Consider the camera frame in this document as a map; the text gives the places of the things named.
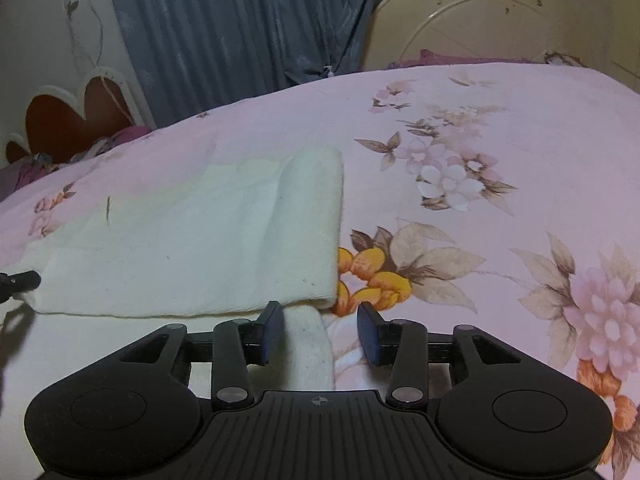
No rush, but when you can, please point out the red heart-shaped headboard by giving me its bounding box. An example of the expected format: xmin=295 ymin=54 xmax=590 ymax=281
xmin=1 ymin=66 xmax=144 ymax=162

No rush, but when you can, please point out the pile of colourful clothes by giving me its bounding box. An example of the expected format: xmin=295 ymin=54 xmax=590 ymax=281
xmin=1 ymin=126 xmax=152 ymax=200

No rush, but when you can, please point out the pink floral bed sheet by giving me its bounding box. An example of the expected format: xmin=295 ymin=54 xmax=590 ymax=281
xmin=1 ymin=64 xmax=639 ymax=479

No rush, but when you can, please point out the cream bed headboard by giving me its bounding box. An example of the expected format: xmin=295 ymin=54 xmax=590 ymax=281
xmin=362 ymin=0 xmax=608 ymax=70

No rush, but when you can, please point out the white knitted small garment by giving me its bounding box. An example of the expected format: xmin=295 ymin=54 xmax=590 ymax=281
xmin=21 ymin=148 xmax=343 ymax=390

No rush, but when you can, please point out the purple pillow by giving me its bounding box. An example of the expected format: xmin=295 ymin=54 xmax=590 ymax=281
xmin=387 ymin=49 xmax=529 ymax=70

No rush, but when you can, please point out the blue-grey curtain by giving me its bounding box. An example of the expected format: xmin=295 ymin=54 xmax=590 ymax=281
xmin=112 ymin=0 xmax=378 ymax=127

